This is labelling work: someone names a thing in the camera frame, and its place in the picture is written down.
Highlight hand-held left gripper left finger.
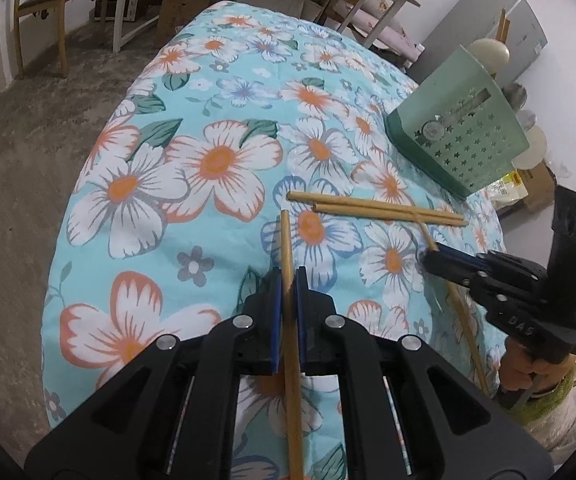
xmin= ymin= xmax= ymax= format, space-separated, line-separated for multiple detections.
xmin=25 ymin=267 xmax=285 ymax=480

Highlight small cardboard box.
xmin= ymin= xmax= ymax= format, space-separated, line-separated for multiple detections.
xmin=160 ymin=0 xmax=209 ymax=47

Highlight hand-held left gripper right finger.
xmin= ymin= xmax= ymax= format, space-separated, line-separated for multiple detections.
xmin=294 ymin=266 xmax=554 ymax=480

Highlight floral blue blanket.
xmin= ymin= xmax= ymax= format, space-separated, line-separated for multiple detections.
xmin=42 ymin=0 xmax=509 ymax=480

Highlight green plastic utensil holder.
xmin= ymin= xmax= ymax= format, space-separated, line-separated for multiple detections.
xmin=385 ymin=45 xmax=531 ymax=202

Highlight large cardboard box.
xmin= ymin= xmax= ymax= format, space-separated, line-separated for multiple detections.
xmin=518 ymin=160 xmax=557 ymax=212

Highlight grey box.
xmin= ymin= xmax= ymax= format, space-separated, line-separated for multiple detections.
xmin=95 ymin=0 xmax=141 ymax=23

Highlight person's right hand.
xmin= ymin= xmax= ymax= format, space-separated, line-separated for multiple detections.
xmin=498 ymin=342 xmax=576 ymax=397

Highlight pink wallpaper roll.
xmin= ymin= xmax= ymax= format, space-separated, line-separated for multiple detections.
xmin=338 ymin=10 xmax=425 ymax=57

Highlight white rice paddle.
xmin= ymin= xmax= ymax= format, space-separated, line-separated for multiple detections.
xmin=510 ymin=125 xmax=549 ymax=171

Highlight beige plastic ladle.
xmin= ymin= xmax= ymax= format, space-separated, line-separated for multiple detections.
xmin=468 ymin=37 xmax=511 ymax=75

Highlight silver refrigerator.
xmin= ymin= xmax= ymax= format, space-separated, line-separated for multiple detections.
xmin=408 ymin=0 xmax=549 ymax=92

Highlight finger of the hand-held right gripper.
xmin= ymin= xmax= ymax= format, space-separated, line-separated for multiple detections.
xmin=435 ymin=242 xmax=549 ymax=282
xmin=420 ymin=250 xmax=535 ymax=312

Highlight person's right forearm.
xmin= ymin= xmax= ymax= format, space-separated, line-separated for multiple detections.
xmin=498 ymin=360 xmax=576 ymax=466

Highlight brown floral wallpaper roll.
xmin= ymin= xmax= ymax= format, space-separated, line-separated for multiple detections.
xmin=340 ymin=0 xmax=409 ymax=26

